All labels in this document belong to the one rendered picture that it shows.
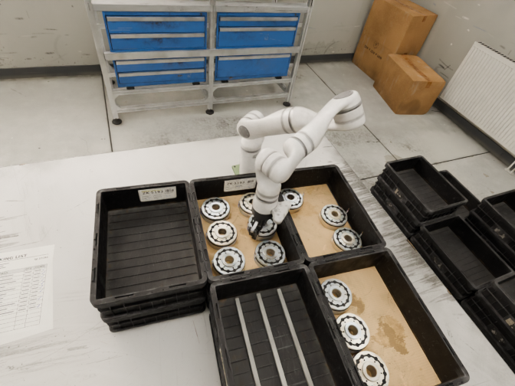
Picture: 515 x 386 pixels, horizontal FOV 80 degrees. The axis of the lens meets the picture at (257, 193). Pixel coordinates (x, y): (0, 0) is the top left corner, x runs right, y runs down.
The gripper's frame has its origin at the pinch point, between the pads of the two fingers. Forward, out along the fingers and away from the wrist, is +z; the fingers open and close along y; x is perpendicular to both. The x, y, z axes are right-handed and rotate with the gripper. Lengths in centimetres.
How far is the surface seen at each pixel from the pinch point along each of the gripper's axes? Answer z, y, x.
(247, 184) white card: -1.5, -15.8, -13.3
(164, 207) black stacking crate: 4.3, 7.1, -34.9
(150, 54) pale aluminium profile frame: 28, -115, -151
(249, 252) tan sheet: 4.2, 6.6, 0.7
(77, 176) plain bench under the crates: 17, 7, -83
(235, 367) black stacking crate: 4.3, 38.8, 14.7
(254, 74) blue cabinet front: 52, -186, -96
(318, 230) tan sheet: 4.2, -15.8, 17.9
